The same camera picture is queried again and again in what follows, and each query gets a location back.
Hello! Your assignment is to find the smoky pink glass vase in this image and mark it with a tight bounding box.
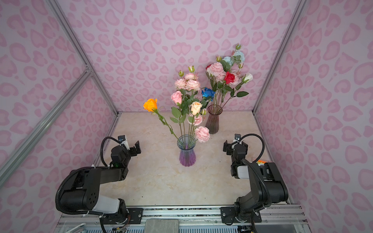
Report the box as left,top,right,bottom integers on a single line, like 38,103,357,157
206,104,223,135

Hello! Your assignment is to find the pink flower sprig low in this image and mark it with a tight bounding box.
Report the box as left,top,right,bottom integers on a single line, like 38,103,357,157
191,115,210,143

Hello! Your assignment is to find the orange flower stem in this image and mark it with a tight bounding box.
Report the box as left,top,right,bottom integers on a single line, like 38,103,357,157
143,99,178,139

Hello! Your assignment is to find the purple blue glass vase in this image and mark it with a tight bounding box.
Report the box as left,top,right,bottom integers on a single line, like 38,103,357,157
177,135,196,167

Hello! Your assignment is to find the pink peach peony sprig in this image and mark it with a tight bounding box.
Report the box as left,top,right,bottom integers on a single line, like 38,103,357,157
187,102,207,137

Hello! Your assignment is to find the blue flower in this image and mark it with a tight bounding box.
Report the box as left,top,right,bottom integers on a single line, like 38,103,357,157
201,87,215,108

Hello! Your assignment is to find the pink rose long stem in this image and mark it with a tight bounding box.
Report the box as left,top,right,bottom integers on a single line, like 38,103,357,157
170,90,187,144

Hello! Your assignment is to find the white rose long stem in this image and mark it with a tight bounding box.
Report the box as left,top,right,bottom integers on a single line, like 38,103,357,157
222,72,253,108

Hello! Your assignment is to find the pink flower sprig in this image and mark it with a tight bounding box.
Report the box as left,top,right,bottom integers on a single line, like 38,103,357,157
230,63,244,88

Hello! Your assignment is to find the pink carnation sprig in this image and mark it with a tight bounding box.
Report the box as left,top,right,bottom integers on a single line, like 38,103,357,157
207,62,226,106

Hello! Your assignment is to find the small red rose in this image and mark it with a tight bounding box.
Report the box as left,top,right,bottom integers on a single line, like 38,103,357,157
210,72,238,113

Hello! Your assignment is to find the light blue flower sprig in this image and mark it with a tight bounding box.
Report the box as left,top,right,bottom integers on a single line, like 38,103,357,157
220,44,245,71

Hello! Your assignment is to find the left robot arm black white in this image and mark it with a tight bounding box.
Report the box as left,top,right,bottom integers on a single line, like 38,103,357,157
55,141,141,224

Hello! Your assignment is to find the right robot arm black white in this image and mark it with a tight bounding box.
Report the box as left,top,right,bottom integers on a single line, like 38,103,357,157
220,142,288,225

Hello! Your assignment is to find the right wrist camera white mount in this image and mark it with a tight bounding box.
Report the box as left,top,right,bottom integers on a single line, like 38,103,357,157
231,134,241,148

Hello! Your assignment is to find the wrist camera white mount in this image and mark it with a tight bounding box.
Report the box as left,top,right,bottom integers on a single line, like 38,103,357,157
231,134,241,148
118,135,130,151

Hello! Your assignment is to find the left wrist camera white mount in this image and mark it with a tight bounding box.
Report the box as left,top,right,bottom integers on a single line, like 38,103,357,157
118,135,130,151

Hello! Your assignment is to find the left black corrugated cable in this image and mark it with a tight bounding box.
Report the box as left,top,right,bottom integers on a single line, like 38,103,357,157
99,136,122,168

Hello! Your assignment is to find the grey block on rail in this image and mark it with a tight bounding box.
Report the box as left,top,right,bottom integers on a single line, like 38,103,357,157
144,218,179,233

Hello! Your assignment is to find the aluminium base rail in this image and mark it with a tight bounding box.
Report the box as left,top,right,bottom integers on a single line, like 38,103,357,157
54,204,310,233

